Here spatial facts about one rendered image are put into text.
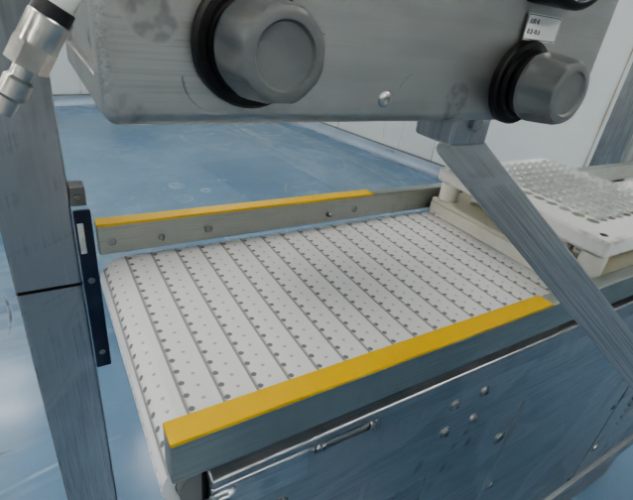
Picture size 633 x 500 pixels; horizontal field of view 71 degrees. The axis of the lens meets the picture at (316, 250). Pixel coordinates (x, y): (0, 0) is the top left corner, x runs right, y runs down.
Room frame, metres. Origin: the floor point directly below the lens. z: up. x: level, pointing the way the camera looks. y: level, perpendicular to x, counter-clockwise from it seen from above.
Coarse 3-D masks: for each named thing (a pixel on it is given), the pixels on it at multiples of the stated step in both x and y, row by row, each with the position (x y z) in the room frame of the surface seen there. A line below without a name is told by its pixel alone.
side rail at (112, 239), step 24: (576, 168) 0.86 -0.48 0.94; (600, 168) 0.89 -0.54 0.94; (624, 168) 0.95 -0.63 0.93; (384, 192) 0.58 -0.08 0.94; (408, 192) 0.60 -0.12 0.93; (432, 192) 0.63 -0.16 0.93; (192, 216) 0.43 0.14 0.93; (216, 216) 0.44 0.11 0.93; (240, 216) 0.46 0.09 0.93; (264, 216) 0.47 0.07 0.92; (288, 216) 0.49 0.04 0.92; (312, 216) 0.51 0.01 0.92; (336, 216) 0.53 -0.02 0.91; (360, 216) 0.56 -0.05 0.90; (120, 240) 0.38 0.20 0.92; (144, 240) 0.40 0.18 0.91; (168, 240) 0.41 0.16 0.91; (192, 240) 0.43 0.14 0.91
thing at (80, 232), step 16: (80, 224) 0.37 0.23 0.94; (80, 240) 0.37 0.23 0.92; (80, 256) 0.37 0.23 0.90; (96, 256) 0.38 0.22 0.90; (96, 272) 0.38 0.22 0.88; (96, 288) 0.38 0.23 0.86; (96, 304) 0.38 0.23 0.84; (96, 320) 0.38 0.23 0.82; (96, 336) 0.37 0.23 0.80; (96, 352) 0.37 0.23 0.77
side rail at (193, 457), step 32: (608, 288) 0.40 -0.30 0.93; (544, 320) 0.34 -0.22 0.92; (448, 352) 0.27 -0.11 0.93; (480, 352) 0.29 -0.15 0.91; (352, 384) 0.21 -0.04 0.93; (384, 384) 0.23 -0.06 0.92; (288, 416) 0.19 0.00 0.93; (320, 416) 0.20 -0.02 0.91; (192, 448) 0.16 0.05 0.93; (224, 448) 0.17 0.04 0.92; (256, 448) 0.18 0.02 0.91
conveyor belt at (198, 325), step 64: (128, 256) 0.39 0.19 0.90; (192, 256) 0.40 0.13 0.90; (256, 256) 0.42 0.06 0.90; (320, 256) 0.44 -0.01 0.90; (384, 256) 0.46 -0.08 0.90; (448, 256) 0.48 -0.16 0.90; (128, 320) 0.29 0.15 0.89; (192, 320) 0.30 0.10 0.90; (256, 320) 0.31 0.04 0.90; (320, 320) 0.32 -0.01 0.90; (384, 320) 0.33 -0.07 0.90; (448, 320) 0.35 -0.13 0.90; (192, 384) 0.23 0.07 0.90; (256, 384) 0.23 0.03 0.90
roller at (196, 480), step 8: (184, 480) 0.16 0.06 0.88; (192, 480) 0.17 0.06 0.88; (200, 480) 0.17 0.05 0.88; (176, 488) 0.17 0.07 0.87; (184, 488) 0.16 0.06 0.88; (192, 488) 0.17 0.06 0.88; (200, 488) 0.17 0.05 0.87; (208, 488) 0.17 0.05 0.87; (184, 496) 0.16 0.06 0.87; (192, 496) 0.17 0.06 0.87; (200, 496) 0.17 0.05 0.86; (208, 496) 0.17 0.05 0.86
